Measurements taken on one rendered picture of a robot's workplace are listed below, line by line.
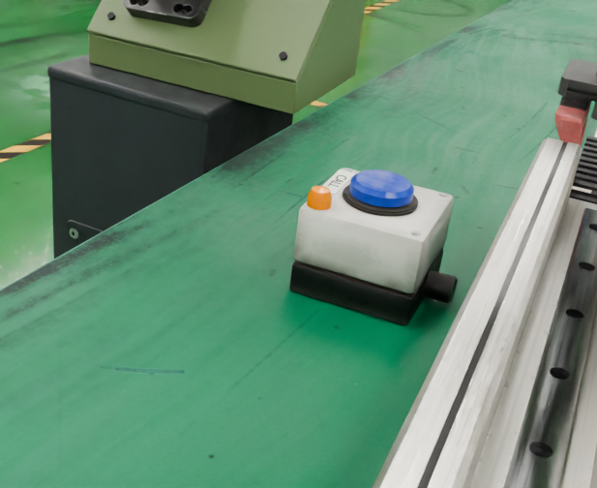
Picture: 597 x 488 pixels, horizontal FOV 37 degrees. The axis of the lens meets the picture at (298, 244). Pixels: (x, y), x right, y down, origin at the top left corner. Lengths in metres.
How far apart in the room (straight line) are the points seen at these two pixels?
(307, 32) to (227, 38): 0.08
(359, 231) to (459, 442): 0.22
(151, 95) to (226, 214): 0.27
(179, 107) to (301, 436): 0.49
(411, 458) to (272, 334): 0.22
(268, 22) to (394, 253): 0.42
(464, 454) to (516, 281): 0.14
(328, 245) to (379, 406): 0.11
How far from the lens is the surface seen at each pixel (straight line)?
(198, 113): 0.86
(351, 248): 0.53
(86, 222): 1.00
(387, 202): 0.54
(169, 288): 0.56
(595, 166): 0.77
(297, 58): 0.87
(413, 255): 0.52
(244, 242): 0.61
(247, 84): 0.88
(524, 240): 0.48
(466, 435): 0.33
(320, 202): 0.53
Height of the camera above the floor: 1.07
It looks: 27 degrees down
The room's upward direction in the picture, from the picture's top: 7 degrees clockwise
